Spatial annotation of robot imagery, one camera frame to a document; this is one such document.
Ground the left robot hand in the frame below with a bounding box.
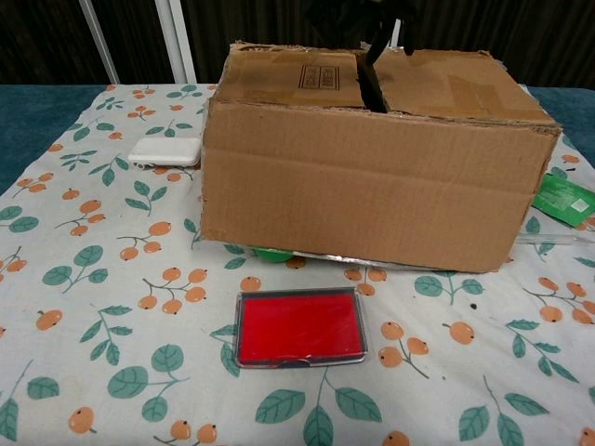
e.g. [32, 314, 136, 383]
[306, 0, 423, 69]

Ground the brown cardboard box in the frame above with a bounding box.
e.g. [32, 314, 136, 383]
[199, 40, 562, 273]

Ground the white rectangular case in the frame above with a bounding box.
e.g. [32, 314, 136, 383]
[127, 137, 202, 169]

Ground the green ball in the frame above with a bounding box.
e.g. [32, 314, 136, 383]
[252, 247, 295, 265]

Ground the green plastic packet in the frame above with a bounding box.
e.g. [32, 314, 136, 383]
[531, 173, 595, 229]

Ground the clear plastic tube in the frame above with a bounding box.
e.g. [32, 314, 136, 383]
[518, 231, 589, 245]

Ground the red ink pad case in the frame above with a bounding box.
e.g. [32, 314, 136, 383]
[234, 285, 371, 371]

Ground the floral tablecloth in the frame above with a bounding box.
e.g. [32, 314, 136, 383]
[0, 83, 595, 446]

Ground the thin grey frame post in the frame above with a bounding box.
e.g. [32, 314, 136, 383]
[78, 0, 120, 85]

